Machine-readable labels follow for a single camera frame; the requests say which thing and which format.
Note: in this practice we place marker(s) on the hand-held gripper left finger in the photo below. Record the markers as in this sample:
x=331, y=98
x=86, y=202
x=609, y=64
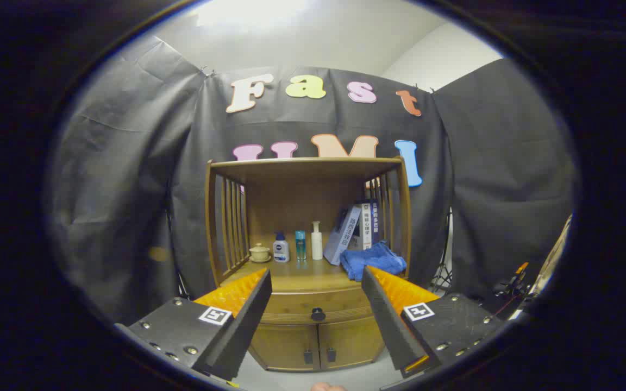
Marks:
x=239, y=331

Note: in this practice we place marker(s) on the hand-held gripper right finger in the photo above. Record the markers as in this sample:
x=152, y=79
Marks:
x=389, y=326

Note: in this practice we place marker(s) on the black drawer knob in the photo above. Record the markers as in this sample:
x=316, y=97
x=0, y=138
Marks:
x=318, y=314

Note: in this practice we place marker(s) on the wooden cabinet door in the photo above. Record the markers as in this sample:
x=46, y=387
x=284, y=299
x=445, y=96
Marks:
x=283, y=347
x=354, y=339

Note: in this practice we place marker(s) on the wooden countertop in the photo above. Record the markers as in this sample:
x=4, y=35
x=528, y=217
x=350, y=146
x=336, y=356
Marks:
x=302, y=274

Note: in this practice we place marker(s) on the wooden cabinet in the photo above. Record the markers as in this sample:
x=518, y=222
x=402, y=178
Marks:
x=291, y=201

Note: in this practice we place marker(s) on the blue towel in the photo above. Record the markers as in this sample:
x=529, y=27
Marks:
x=373, y=263

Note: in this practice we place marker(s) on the black tripod stand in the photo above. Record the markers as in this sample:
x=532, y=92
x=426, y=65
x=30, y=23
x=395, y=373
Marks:
x=443, y=277

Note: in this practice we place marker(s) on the beige lidded teacup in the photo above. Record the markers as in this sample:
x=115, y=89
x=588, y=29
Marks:
x=260, y=253

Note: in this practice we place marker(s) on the white bottle with blue cap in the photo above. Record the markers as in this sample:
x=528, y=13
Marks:
x=281, y=251

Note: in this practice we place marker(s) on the lavender book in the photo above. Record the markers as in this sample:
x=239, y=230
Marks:
x=340, y=239

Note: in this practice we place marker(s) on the white spine book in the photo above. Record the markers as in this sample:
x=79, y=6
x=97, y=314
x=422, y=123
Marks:
x=366, y=228

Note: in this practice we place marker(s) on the clear blue bottle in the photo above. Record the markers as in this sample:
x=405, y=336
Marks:
x=300, y=247

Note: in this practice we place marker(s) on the dark blue spine book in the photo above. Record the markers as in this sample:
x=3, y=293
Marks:
x=375, y=222

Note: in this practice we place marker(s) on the white pump bottle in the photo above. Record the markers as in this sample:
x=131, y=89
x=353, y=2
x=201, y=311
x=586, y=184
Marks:
x=317, y=247

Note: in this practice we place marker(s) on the black device with orange tip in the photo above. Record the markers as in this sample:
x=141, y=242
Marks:
x=514, y=285

